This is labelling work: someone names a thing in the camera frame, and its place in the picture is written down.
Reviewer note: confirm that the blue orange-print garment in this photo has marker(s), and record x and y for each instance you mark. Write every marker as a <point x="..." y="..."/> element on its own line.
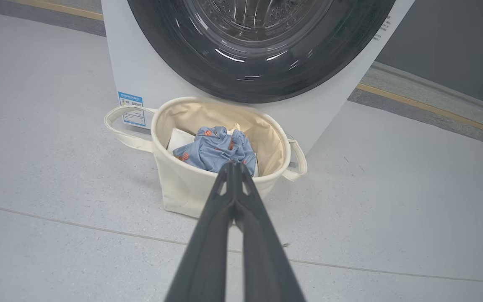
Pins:
<point x="212" y="151"/>

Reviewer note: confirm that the white washing machine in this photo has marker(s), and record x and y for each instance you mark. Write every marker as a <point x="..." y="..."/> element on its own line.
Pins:
<point x="141" y="63"/>

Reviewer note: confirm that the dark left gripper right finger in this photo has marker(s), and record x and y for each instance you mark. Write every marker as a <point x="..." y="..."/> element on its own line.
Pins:
<point x="266" y="268"/>

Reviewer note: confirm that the blue white energy label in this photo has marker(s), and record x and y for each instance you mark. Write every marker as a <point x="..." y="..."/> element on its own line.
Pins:
<point x="131" y="109"/>

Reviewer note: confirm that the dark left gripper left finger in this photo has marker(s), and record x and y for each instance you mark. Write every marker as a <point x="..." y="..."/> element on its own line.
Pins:
<point x="203" y="260"/>

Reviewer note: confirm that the cream fabric laundry basket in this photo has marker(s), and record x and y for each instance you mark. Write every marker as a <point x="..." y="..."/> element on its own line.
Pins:
<point x="183" y="188"/>

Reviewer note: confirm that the black round washing machine door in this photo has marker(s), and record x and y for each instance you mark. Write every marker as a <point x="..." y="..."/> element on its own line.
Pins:
<point x="174" y="54"/>

